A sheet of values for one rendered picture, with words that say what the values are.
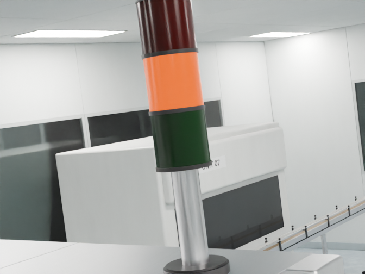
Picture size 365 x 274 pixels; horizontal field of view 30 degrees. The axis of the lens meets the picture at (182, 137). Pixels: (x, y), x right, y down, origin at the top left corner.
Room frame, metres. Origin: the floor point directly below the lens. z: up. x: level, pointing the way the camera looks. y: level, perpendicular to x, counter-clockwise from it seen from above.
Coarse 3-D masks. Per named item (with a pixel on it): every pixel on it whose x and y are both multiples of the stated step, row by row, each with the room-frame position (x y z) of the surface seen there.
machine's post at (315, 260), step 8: (312, 256) 0.63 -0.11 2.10; (320, 256) 0.62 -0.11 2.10; (328, 256) 0.62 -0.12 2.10; (336, 256) 0.62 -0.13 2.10; (296, 264) 0.61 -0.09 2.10; (304, 264) 0.60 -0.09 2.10; (312, 264) 0.60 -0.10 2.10; (320, 264) 0.60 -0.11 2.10; (328, 264) 0.60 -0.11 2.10; (336, 264) 0.61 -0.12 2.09; (320, 272) 0.58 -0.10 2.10; (328, 272) 0.59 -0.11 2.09; (336, 272) 0.60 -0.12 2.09
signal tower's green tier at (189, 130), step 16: (192, 112) 0.59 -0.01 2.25; (160, 128) 0.59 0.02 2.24; (176, 128) 0.58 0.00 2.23; (192, 128) 0.59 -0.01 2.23; (160, 144) 0.59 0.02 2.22; (176, 144) 0.58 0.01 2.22; (192, 144) 0.58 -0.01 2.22; (208, 144) 0.60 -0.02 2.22; (160, 160) 0.59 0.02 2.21; (176, 160) 0.58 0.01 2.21; (192, 160) 0.58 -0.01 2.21; (208, 160) 0.60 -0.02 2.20
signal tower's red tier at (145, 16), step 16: (144, 0) 0.59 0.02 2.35; (160, 0) 0.58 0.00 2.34; (176, 0) 0.59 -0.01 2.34; (144, 16) 0.59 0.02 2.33; (160, 16) 0.58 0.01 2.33; (176, 16) 0.58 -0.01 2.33; (192, 16) 0.60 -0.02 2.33; (144, 32) 0.59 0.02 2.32; (160, 32) 0.58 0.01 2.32; (176, 32) 0.58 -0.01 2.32; (192, 32) 0.60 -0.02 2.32; (144, 48) 0.59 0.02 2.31; (160, 48) 0.58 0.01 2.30; (176, 48) 0.58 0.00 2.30
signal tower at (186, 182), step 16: (192, 48) 0.59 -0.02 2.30; (160, 112) 0.59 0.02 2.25; (176, 112) 0.58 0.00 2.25; (176, 176) 0.60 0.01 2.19; (192, 176) 0.60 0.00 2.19; (176, 192) 0.60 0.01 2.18; (192, 192) 0.60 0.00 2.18; (176, 208) 0.60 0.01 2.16; (192, 208) 0.59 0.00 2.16; (192, 224) 0.59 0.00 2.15; (192, 240) 0.59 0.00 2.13; (192, 256) 0.59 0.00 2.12; (208, 256) 0.60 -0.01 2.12; (176, 272) 0.59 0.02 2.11; (192, 272) 0.58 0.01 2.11; (208, 272) 0.58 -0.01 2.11; (224, 272) 0.59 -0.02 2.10
